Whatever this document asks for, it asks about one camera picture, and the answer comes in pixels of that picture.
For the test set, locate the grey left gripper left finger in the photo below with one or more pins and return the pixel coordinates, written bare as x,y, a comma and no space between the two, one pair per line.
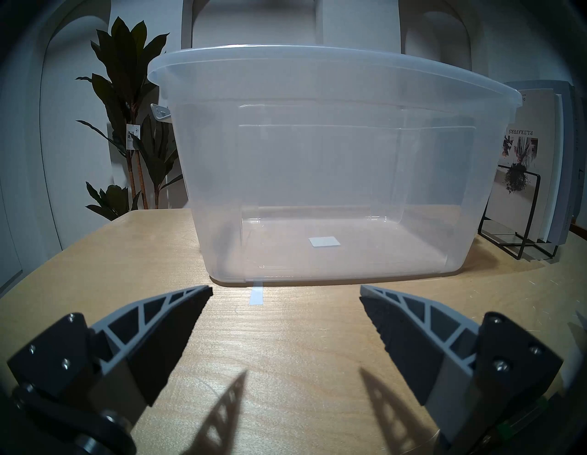
137,339

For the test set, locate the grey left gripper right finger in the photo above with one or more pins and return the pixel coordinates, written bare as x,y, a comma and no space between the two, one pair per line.
431,348

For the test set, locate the large grey special issue book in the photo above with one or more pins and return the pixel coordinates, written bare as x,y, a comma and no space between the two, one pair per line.
568,160

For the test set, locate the clear plastic storage box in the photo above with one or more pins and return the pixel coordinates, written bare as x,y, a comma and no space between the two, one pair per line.
321,160

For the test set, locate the short white tape strip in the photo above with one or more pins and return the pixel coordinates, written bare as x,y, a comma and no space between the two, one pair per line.
256,294

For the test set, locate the light wooden table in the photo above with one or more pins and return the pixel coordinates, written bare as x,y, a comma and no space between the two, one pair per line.
293,367

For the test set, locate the white sticker label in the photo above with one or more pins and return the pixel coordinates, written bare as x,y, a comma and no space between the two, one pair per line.
324,241

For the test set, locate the white plant tag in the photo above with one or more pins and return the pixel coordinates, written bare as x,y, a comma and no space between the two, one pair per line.
132,136

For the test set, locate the tall dark green plant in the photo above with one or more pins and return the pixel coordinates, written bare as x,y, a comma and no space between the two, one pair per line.
124,82

